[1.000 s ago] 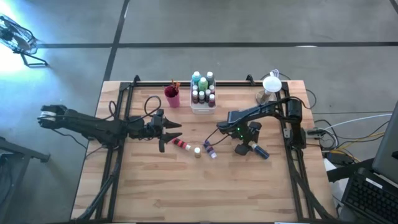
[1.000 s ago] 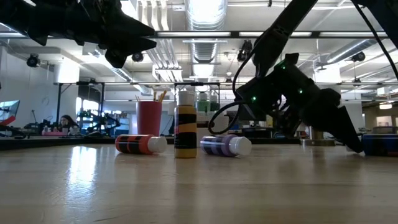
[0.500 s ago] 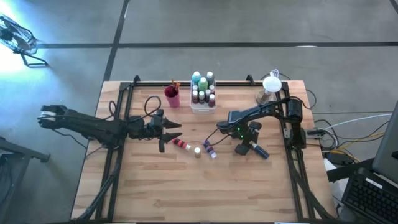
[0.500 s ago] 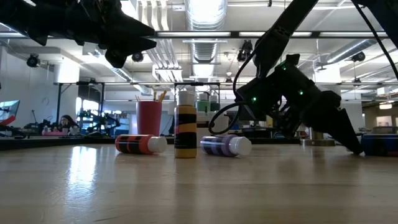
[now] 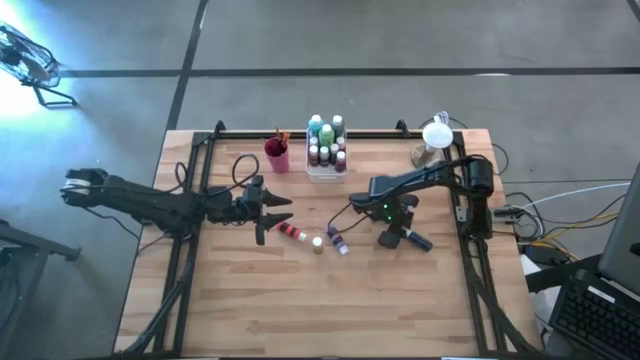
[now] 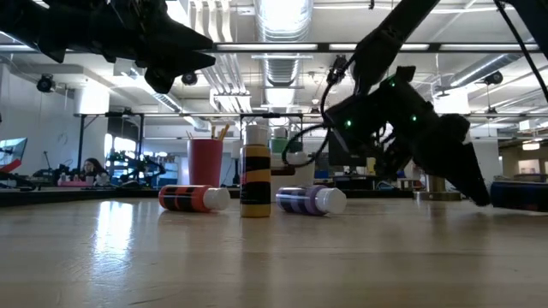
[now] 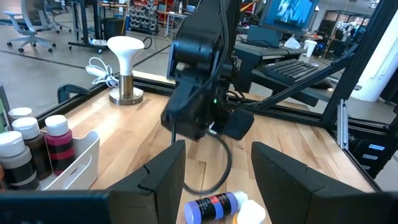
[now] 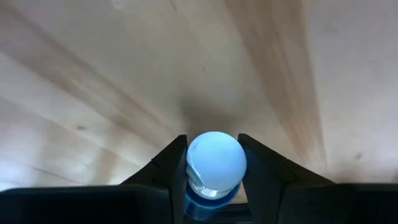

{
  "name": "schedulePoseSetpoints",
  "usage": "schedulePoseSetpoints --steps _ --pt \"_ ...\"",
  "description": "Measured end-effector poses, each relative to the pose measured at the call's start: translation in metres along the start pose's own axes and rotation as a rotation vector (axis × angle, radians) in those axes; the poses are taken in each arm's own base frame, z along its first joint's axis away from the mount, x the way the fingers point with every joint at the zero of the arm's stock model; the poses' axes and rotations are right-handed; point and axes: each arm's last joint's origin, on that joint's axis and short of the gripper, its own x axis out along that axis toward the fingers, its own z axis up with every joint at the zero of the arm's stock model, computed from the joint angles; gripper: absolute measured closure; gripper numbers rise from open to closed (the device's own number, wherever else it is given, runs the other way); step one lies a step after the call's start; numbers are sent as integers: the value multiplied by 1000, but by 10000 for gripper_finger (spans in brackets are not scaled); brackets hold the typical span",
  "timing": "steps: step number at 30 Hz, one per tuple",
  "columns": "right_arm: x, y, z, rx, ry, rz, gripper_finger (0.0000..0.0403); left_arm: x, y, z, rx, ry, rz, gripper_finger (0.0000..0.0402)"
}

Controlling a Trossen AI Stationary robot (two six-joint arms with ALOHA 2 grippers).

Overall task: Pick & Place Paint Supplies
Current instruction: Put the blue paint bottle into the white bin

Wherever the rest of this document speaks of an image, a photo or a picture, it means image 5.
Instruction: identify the black aluminium rig frame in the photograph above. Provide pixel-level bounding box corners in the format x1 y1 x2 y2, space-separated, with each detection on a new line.
122 119 541 359

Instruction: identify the black wire floor fan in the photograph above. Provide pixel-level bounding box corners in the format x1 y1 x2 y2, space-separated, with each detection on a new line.
0 22 79 109

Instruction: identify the red plastic cup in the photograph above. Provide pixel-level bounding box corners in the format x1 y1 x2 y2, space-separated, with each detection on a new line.
263 135 292 175

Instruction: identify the grey monitor back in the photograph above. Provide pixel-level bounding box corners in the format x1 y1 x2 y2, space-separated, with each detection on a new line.
597 162 640 296

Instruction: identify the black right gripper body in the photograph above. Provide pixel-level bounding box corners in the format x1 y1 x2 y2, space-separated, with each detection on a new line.
372 193 420 250

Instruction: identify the small red-orange paint bottle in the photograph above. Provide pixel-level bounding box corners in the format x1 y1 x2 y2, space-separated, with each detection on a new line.
276 221 308 243

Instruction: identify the large teal paint bottle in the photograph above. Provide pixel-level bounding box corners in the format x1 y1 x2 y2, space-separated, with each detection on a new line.
307 114 325 140

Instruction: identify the black keyboard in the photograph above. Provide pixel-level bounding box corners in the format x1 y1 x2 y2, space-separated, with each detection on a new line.
548 269 640 360

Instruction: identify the small blue paint bottle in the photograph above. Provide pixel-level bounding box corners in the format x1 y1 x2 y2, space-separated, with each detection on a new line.
402 228 435 253

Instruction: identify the dark grey side desk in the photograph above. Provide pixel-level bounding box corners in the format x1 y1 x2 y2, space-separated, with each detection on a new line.
0 219 81 360

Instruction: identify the small purple paint bottle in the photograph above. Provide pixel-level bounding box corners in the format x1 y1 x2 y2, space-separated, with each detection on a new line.
325 224 350 257

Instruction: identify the white plastic bin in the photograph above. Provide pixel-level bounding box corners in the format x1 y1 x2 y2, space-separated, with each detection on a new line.
305 127 350 185

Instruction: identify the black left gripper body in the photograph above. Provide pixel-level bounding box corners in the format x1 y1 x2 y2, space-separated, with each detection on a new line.
234 174 266 247

